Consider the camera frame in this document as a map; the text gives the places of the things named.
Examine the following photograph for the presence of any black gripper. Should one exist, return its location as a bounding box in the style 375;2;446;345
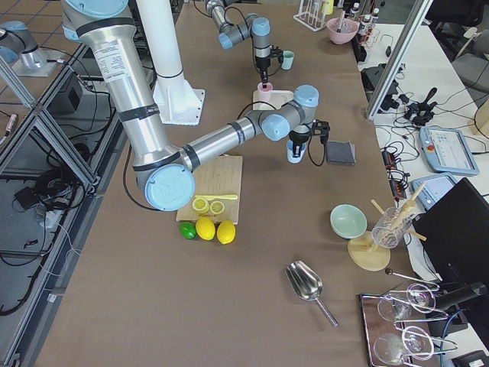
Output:
289;125;311;158
255;56;270;84

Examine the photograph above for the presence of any blue cup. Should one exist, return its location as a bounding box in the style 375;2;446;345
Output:
287;140;306;164

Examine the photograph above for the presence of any pink cup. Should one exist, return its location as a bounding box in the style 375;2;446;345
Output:
256;82;274;102

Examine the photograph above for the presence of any green cup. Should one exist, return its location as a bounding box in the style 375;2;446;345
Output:
280;50;295;70

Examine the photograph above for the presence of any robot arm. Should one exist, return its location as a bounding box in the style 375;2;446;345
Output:
62;1;319;211
205;0;272;86

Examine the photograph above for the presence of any beige rabbit tray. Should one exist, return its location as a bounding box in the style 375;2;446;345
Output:
252;90;293;110

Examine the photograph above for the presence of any mirror tray with glasses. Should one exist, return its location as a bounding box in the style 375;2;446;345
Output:
359;283;458;366

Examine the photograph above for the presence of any grey folded cloth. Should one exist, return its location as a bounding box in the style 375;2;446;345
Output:
326;141;356;165

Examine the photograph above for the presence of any wooden cutting board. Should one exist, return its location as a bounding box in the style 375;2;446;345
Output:
176;156;243;225

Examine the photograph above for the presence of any metal muddler black tip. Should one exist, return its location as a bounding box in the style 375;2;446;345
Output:
336;11;345;33

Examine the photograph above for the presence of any green bowl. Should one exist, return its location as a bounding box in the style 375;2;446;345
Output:
330;204;368;239

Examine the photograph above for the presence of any yellow cup on rack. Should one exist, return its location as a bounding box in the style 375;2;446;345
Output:
322;0;334;15

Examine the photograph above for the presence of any pink bowl with ice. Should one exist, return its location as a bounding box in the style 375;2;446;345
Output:
326;18;358;44

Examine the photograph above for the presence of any lemon slice lower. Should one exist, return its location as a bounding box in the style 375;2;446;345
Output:
209;200;225;216

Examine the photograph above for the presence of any lemon slice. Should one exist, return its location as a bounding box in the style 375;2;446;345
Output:
192;197;210;214
209;200;225;216

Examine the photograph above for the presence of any yellow plastic knife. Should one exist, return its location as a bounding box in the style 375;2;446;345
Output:
195;194;238;200

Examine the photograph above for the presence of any whole lemon outer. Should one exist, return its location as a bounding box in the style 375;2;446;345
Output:
217;220;236;245

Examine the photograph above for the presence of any lemon slice upper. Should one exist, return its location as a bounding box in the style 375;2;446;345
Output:
192;197;210;214

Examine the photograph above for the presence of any whole lemon near lime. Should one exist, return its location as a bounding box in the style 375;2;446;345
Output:
196;216;215;241

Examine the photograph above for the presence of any clear glass mug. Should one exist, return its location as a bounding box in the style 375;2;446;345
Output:
371;207;414;248

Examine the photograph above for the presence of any wooden cup stand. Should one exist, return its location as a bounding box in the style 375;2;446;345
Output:
348;183;426;271

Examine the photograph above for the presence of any metal scoop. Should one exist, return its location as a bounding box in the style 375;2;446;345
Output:
285;260;338;328

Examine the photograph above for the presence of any green lime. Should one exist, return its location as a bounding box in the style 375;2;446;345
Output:
179;222;197;239

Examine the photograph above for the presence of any blue teach pendant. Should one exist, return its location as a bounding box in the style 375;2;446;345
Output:
419;126;480;176

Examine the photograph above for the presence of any black monitor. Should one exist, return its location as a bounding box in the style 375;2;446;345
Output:
414;178;488;284

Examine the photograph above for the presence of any white wire rack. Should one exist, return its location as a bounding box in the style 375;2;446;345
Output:
293;0;327;31

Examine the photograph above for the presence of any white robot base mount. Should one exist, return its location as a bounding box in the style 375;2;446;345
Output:
137;0;205;125

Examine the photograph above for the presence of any aluminium frame post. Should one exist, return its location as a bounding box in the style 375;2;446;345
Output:
365;0;432;122

